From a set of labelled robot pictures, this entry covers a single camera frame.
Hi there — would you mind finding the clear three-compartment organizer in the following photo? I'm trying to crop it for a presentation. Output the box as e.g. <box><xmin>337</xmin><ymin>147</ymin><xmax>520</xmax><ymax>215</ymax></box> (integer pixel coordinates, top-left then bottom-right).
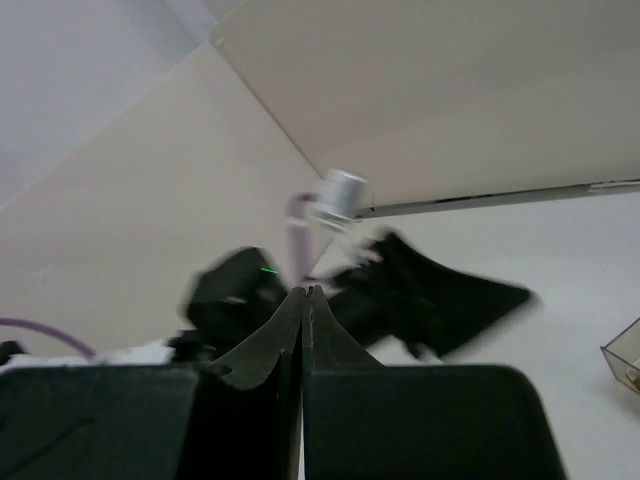
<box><xmin>601</xmin><ymin>319</ymin><xmax>640</xmax><ymax>393</ymax></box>

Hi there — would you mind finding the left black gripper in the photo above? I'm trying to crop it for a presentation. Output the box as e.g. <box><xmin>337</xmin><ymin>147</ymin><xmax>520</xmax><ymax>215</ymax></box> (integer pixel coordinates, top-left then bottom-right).
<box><xmin>321</xmin><ymin>230</ymin><xmax>534</xmax><ymax>358</ymax></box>

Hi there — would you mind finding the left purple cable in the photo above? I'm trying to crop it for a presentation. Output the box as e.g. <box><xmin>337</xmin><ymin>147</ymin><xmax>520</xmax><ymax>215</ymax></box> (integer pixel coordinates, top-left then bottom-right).
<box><xmin>0</xmin><ymin>192</ymin><xmax>321</xmax><ymax>364</ymax></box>

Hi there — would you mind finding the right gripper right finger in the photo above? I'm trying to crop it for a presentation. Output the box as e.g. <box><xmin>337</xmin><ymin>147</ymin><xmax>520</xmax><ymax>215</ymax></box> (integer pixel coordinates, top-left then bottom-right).
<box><xmin>302</xmin><ymin>287</ymin><xmax>566</xmax><ymax>479</ymax></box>

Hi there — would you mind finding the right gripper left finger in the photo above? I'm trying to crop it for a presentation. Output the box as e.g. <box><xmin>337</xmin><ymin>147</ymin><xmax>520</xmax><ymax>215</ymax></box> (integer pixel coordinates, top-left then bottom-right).
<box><xmin>1</xmin><ymin>288</ymin><xmax>304</xmax><ymax>479</ymax></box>

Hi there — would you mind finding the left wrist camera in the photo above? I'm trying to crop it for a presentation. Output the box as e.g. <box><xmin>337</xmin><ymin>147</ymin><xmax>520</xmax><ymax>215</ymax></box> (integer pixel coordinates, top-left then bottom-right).
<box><xmin>311</xmin><ymin>169</ymin><xmax>369</xmax><ymax>229</ymax></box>

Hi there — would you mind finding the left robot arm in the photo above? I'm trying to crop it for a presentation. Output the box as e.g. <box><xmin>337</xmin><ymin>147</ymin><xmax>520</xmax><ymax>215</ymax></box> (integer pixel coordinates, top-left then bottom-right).
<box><xmin>1</xmin><ymin>230</ymin><xmax>534</xmax><ymax>373</ymax></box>

